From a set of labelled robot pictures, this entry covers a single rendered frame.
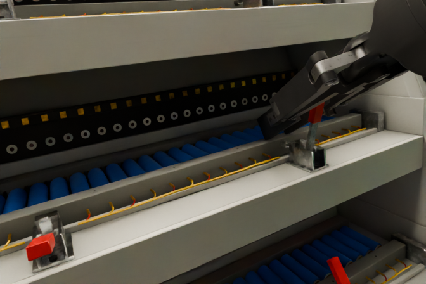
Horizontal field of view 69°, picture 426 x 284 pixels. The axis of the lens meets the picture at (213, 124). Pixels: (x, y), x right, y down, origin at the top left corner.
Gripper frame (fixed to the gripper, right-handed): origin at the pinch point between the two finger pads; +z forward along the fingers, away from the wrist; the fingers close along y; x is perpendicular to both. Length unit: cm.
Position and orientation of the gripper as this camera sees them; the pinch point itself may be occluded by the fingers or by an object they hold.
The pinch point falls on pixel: (287, 116)
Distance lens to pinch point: 38.8
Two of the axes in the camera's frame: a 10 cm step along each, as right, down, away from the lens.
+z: -3.5, 3.5, 8.7
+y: 8.8, -2.0, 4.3
